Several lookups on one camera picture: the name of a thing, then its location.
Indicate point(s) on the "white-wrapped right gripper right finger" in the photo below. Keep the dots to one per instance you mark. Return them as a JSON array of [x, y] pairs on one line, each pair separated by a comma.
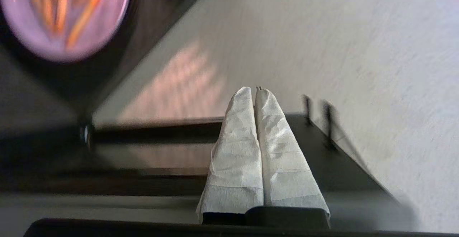
[[283, 158]]

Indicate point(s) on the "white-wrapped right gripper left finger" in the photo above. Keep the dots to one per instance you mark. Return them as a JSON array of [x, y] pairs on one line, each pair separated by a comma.
[[236, 158]]

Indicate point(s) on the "dark glass microwave door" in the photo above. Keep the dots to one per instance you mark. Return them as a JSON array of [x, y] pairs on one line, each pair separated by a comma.
[[143, 179]]

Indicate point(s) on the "purple plate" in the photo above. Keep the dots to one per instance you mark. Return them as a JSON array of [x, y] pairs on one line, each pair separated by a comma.
[[28, 32]]

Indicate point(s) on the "silver microwave oven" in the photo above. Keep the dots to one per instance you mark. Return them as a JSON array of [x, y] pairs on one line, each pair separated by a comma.
[[150, 7]]

